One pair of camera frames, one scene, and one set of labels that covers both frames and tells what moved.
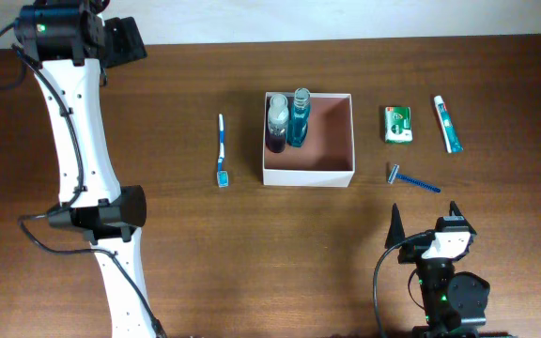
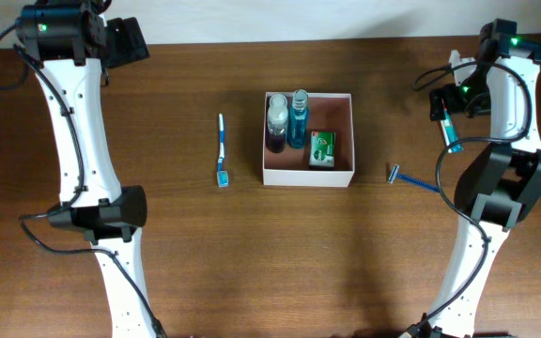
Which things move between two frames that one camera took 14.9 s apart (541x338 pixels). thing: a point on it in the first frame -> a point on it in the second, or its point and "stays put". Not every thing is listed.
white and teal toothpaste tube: (451, 137) stays put
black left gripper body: (123, 47) stays put
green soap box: (398, 125) -> (322, 150)
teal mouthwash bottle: (300, 116) stays put
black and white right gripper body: (412, 250) -> (471, 98)
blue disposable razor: (410, 179) stays put
